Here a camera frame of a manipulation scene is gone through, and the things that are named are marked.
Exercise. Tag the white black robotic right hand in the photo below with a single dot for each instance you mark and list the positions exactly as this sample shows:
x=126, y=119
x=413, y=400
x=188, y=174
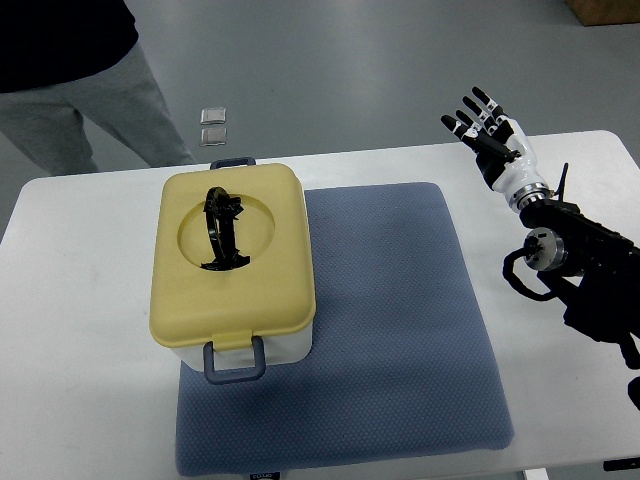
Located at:
x=504, y=155

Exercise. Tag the yellow box lid black handle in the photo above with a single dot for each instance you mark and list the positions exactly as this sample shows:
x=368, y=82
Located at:
x=232, y=263

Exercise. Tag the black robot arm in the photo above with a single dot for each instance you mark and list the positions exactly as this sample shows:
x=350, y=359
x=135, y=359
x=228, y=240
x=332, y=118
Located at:
x=591, y=269

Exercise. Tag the brown cardboard box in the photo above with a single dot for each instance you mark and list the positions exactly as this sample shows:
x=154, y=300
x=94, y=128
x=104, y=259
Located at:
x=605, y=12

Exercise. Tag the white storage box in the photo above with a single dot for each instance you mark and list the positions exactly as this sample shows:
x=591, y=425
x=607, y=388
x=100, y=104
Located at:
x=278, y=349

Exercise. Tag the blue grey cushion mat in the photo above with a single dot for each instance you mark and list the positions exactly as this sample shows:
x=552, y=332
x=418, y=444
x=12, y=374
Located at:
x=401, y=363

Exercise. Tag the upper silver floor plate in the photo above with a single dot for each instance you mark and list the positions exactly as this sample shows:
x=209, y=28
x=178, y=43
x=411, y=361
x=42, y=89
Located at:
x=213, y=115

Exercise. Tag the silver floor plate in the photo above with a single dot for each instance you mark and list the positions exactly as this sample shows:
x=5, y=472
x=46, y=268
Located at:
x=213, y=115
x=213, y=136

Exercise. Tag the lower silver floor plate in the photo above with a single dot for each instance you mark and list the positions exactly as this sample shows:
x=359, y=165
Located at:
x=213, y=136

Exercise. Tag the person in grey trousers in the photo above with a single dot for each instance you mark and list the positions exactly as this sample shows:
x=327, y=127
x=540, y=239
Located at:
x=64, y=62

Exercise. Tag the black table bracket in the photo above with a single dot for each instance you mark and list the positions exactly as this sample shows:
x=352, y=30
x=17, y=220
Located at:
x=621, y=464

